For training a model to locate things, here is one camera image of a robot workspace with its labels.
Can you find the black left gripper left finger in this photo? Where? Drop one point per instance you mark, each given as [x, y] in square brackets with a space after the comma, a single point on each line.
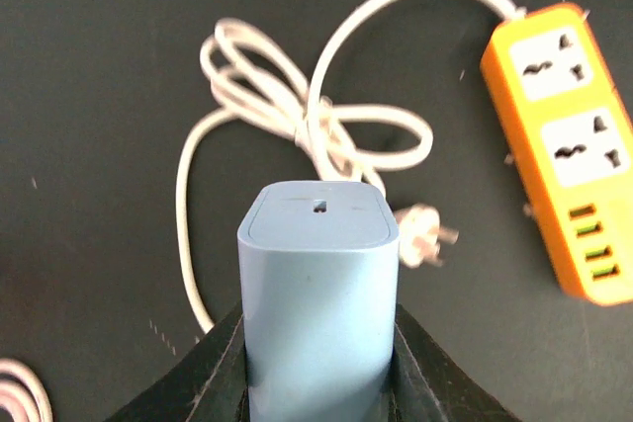
[208, 384]

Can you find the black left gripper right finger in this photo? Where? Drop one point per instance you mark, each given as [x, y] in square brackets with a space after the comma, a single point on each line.
[429, 386]

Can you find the light blue plug adapter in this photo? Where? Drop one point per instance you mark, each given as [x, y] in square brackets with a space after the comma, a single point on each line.
[318, 265]

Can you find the pink round power strip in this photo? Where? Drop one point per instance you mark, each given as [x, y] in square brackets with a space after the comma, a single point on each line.
[23, 396]

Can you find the orange power strip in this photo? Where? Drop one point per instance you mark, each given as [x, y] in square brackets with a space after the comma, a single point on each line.
[570, 138]

